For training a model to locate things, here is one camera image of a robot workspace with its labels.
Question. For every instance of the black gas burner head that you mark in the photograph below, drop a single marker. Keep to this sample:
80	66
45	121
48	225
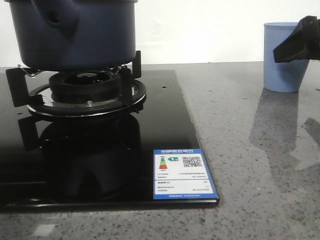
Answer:
82	87

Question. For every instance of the dark blue cooking pot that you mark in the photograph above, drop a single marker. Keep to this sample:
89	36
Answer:
74	35

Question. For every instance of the black glass gas stove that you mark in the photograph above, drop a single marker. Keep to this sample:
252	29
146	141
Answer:
94	163

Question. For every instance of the light blue ribbed cup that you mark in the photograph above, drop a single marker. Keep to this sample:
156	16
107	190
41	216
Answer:
285	77

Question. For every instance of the blue energy label sticker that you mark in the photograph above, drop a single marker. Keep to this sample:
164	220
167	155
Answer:
182	174

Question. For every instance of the black pot support grate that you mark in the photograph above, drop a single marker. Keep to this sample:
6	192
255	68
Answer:
130	98

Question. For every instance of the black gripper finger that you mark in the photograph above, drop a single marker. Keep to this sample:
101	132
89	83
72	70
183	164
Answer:
302	44

